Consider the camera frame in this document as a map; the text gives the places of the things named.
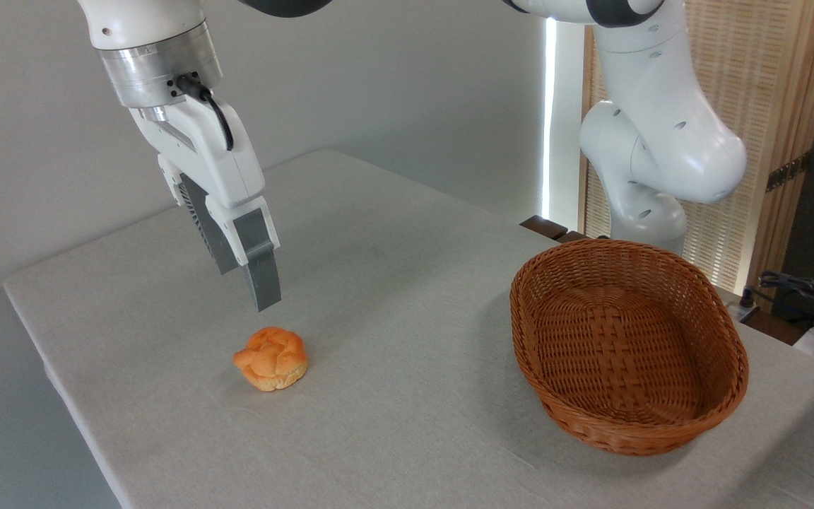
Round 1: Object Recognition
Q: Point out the wooden woven folding screen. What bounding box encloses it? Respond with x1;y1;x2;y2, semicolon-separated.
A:
577;0;814;295

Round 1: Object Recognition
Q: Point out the black cable bundle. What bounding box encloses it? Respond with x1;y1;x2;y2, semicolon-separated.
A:
741;270;814;334

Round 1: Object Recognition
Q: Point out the grey tablecloth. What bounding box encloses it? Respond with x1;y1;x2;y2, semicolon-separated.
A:
3;148;814;509

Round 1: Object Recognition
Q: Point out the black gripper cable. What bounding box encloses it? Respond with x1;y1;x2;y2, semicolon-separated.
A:
177;74;235;152

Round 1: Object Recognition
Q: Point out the brown wicker basket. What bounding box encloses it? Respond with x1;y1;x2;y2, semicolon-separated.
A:
509;238;750;456

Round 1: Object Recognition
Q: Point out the dark brown wooden furniture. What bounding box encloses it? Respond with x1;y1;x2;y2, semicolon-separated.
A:
519;215;589;243

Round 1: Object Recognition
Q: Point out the dark metal screen hinge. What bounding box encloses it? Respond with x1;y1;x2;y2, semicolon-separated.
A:
765;151;811;193

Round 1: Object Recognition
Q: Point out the orange bread roll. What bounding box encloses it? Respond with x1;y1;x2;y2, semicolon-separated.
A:
232;326;309;392

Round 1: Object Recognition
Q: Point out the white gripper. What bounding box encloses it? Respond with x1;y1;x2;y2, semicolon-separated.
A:
128;95;283;312

